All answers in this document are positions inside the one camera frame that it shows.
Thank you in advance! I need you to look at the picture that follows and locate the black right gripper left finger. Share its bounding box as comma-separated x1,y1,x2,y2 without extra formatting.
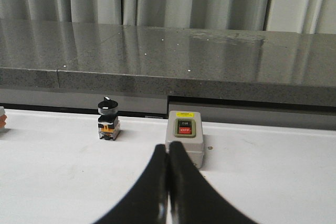
97,144,168,223

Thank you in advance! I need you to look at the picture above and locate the black selector knob switch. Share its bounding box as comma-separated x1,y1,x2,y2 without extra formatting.
98,97,120,141

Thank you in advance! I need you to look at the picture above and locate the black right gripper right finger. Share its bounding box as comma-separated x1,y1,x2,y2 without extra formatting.
169,142,255,223

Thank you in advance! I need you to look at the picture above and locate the green pushbutton switch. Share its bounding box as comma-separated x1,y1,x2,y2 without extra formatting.
0,106,7,131

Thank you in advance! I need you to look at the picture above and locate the grey on-off switch box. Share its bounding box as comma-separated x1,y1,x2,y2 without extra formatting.
165,111,205,169

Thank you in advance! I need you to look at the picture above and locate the grey stone counter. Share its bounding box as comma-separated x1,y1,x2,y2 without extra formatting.
1,19,335,130

